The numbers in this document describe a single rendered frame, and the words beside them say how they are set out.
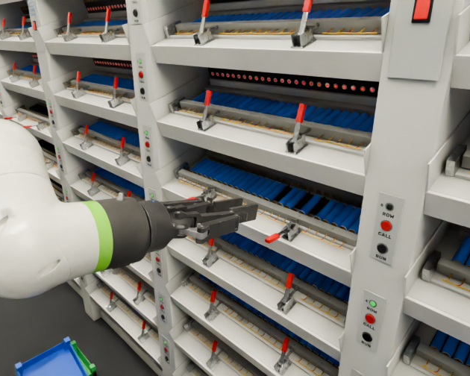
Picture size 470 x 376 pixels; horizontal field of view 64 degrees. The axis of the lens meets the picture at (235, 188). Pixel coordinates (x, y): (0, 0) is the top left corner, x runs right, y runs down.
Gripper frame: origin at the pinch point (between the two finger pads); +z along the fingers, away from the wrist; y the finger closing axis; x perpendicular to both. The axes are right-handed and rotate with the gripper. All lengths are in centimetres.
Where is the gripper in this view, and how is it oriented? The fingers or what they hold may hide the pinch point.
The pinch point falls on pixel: (235, 210)
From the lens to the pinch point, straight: 67.5
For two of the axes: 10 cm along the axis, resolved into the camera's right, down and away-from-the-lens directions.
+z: 7.0, -0.8, 7.1
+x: 1.4, -9.6, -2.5
